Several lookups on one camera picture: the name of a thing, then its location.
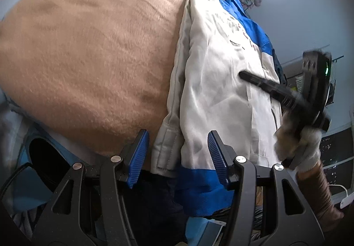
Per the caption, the blue and white jacket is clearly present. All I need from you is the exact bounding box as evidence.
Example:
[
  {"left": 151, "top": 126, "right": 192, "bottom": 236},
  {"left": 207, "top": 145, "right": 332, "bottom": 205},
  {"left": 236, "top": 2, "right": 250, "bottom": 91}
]
[{"left": 151, "top": 0, "right": 281, "bottom": 217}]

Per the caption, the white-gloved right hand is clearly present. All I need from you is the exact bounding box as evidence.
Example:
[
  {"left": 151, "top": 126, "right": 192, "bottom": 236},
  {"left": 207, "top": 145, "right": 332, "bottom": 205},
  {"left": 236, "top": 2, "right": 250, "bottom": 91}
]
[{"left": 275, "top": 112, "right": 322, "bottom": 174}]

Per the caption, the tan bed blanket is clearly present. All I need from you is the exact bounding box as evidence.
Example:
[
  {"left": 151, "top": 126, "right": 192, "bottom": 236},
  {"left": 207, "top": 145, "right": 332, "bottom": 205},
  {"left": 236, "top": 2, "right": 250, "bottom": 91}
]
[{"left": 1, "top": 0, "right": 186, "bottom": 155}]

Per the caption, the brown-sleeved right forearm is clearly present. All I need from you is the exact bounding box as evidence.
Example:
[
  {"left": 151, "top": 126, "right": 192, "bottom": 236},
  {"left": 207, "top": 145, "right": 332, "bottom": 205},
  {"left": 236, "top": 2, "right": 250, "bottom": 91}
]
[{"left": 296, "top": 161, "right": 344, "bottom": 232}]

